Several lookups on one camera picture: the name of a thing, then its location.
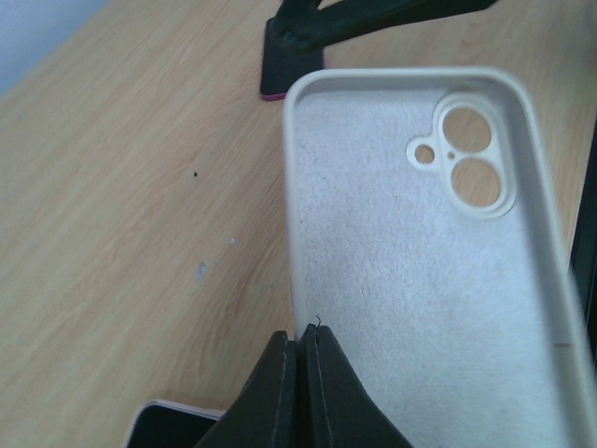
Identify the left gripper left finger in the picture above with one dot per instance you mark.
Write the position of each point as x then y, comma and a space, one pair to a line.
265, 412

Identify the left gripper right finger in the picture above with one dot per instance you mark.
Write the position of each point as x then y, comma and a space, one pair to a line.
334, 409

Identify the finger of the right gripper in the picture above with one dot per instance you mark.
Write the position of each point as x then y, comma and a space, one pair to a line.
302, 26

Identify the dark red smartphone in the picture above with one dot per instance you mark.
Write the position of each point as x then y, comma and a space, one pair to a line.
281, 68

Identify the pink phone case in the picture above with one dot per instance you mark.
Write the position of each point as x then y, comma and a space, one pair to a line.
186, 407

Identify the beige phone case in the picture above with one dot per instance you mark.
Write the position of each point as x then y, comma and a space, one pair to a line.
422, 229

